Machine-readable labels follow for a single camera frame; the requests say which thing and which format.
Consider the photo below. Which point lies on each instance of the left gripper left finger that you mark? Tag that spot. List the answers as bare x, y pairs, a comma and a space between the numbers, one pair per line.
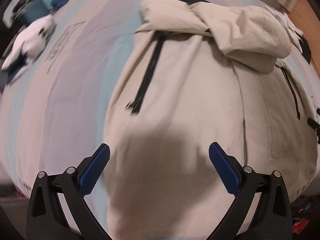
46, 218

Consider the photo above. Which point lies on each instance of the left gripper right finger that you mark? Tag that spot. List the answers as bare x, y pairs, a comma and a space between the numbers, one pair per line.
261, 207

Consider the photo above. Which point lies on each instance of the beige and black jacket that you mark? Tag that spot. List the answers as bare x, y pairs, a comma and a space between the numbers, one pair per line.
199, 74

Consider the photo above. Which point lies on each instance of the grey clothes pile on suitcase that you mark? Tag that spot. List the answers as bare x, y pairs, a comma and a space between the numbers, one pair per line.
20, 5

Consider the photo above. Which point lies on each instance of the striped pastel bed sheet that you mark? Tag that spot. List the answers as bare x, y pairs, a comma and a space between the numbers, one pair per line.
54, 115

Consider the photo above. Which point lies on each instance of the white printed folded t-shirt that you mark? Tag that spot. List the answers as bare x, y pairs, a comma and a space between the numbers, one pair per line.
28, 45

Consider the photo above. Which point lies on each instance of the white and black crumpled garment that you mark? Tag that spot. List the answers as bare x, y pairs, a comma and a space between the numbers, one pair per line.
295, 34

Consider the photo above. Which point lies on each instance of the teal hard-shell suitcase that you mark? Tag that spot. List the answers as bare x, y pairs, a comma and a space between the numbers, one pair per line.
35, 10

